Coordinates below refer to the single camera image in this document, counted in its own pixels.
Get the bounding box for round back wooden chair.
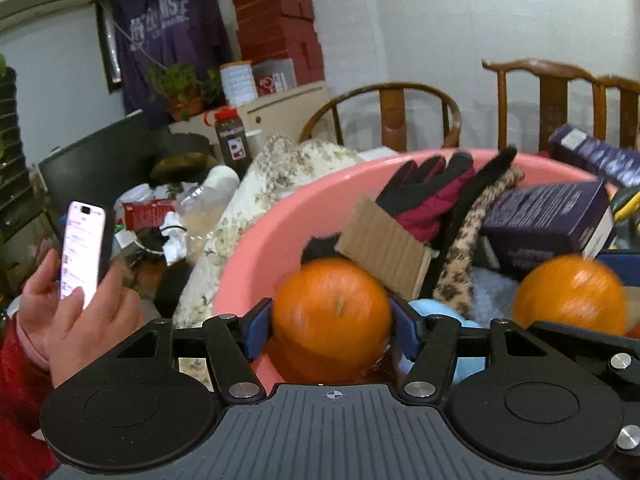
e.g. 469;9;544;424
299;81;462;152

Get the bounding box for black yellow tool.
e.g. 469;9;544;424
611;185;640;252

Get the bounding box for dark sauce bottle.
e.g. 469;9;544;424
214;106;253;179

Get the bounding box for corrugated cardboard piece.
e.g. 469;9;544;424
335;197;432;301

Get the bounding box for red sleeve forearm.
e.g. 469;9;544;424
1;308;58;479

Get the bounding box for stacked red boxes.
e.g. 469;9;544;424
232;0;324;84

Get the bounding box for black and maroon glove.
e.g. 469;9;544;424
299;149;476;266

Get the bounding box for leopard print glove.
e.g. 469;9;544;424
432;148;524;318

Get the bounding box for person hand holding phone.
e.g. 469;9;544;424
17;249;144;387

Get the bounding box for floral quilted tablecloth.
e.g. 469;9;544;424
172;134;362;328

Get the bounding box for orange fruit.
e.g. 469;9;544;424
268;258;392;384
511;255;627;336

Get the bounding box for purple hanging shirt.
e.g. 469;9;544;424
108;0;232;127

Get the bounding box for potted green plant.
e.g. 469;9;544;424
145;63;222;122

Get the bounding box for wooden armchair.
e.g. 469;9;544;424
482;58;639;152

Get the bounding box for dark purple printed box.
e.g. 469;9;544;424
477;180;614;281

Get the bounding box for white tin can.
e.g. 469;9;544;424
219;61;258;107

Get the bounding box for pink plastic basin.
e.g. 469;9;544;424
211;147;618;394

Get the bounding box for white smartphone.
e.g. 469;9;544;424
60;200;114;309

